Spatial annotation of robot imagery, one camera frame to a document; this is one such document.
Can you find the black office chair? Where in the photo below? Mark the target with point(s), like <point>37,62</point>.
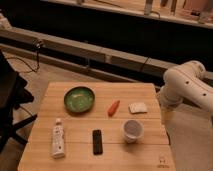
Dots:
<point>12,95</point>

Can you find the wooden table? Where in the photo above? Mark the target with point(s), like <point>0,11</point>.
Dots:
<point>150,153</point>

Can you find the white plastic bottle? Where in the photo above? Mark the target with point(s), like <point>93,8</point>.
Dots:
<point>58,150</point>

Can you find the orange carrot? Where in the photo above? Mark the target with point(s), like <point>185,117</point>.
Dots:
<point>112,110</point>

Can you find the black remote control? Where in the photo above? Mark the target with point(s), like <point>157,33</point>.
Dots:
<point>97,142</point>

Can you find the white paper cup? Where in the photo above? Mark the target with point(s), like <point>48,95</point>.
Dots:
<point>132,131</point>

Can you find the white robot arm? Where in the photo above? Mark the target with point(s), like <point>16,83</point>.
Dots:
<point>184,81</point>

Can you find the green ceramic bowl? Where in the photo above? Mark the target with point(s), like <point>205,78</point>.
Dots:
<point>79,99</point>

